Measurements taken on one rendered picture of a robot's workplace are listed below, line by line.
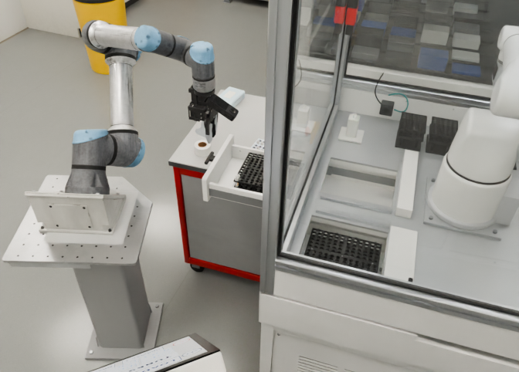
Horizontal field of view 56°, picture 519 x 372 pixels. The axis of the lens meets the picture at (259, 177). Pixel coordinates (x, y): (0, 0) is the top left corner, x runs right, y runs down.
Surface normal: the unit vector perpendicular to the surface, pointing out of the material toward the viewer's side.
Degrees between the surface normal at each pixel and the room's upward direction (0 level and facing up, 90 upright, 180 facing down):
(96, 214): 90
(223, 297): 0
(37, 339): 0
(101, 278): 90
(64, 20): 90
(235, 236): 90
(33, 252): 0
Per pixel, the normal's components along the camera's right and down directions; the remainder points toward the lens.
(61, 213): -0.04, 0.65
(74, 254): 0.02, -0.76
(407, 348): -0.29, 0.61
